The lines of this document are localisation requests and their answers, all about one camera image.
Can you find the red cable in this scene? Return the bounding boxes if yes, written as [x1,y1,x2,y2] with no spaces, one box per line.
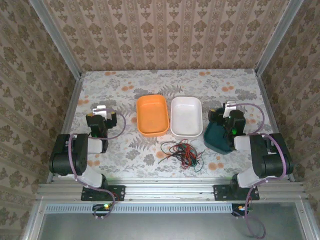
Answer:
[174,143,197,170]
[169,140,198,169]

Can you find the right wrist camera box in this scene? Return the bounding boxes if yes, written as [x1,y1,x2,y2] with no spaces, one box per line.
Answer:
[223,100,237,116]

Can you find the grey metal panel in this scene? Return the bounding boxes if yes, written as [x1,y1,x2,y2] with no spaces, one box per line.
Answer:
[24,202,313,240]

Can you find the aluminium corner post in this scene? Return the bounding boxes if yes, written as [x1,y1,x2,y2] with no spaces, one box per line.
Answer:
[27,0,83,79]
[254,0,305,76]

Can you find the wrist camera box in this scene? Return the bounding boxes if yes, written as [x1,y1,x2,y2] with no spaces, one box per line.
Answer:
[92,105,108,118]
[223,100,237,116]

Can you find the orange plastic tray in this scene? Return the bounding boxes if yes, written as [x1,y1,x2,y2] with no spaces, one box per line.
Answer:
[136,94,171,138]

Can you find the white plastic tray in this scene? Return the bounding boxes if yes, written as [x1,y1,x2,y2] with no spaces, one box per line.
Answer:
[169,96,203,138]

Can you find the aluminium side rail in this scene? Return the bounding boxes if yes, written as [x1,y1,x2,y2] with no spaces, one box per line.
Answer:
[46,74,85,183]
[254,72,296,182]

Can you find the slotted grey cable duct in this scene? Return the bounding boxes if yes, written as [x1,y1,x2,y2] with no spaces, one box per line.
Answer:
[44,202,233,214]

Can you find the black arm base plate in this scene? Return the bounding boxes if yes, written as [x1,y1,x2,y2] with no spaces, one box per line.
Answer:
[213,184,260,202]
[80,184,126,202]

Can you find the teal plastic tray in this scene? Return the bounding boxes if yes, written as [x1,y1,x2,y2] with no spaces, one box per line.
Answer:
[203,121,236,155]

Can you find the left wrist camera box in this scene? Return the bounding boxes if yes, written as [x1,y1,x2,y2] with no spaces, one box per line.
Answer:
[92,105,108,118]

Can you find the green cable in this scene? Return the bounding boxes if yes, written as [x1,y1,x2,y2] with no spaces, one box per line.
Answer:
[192,149,206,174]
[158,153,177,165]

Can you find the aluminium front rail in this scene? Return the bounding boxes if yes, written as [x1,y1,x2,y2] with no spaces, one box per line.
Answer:
[37,177,307,202]

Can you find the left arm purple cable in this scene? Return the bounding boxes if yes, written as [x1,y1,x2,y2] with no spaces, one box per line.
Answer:
[68,111,127,221]

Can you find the small controller board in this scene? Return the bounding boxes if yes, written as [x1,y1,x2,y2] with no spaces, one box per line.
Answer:
[231,203,254,217]
[92,203,113,218]

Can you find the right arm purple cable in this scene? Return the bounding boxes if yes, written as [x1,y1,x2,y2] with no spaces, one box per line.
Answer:
[234,102,288,240]

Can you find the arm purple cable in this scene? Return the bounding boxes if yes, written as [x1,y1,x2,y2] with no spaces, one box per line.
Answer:
[68,111,127,221]
[234,102,288,240]

